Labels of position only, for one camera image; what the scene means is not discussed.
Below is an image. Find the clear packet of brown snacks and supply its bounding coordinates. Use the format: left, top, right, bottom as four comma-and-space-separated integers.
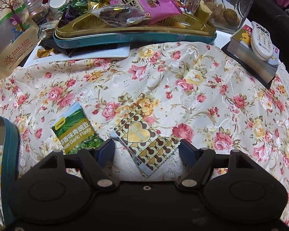
91, 5, 151, 28

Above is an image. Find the glass jar with walnuts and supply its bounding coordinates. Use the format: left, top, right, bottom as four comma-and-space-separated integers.
203, 0, 254, 33

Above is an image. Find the kraft paper pouch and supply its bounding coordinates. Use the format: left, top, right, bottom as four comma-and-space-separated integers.
0, 0, 39, 79

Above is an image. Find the white lid jar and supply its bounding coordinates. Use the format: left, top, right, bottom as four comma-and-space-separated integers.
48, 0, 67, 15

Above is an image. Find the teal gold tin lid tray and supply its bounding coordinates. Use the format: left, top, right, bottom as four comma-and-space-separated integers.
53, 13, 217, 49

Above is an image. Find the notepad block with duck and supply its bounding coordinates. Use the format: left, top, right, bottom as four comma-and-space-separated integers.
222, 24, 279, 89

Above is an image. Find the teal tin box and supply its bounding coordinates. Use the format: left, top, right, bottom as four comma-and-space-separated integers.
0, 116, 20, 226

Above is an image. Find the floral tablecloth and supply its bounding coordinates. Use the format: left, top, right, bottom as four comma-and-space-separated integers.
0, 42, 289, 226

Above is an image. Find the brown gold heart packet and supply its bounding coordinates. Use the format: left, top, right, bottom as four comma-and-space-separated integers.
110, 106, 180, 178

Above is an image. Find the pink snack bag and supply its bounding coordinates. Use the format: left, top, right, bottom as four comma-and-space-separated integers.
110, 0, 182, 25

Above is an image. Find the gold wrapped candy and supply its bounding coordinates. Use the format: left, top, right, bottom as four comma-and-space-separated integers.
37, 49, 54, 58

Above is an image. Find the white board under tray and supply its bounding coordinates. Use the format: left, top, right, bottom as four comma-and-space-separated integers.
19, 38, 130, 67

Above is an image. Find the white remote control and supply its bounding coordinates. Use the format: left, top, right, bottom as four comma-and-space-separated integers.
251, 21, 273, 61

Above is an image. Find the green garlic peas packet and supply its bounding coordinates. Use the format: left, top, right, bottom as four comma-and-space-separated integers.
50, 102, 104, 154

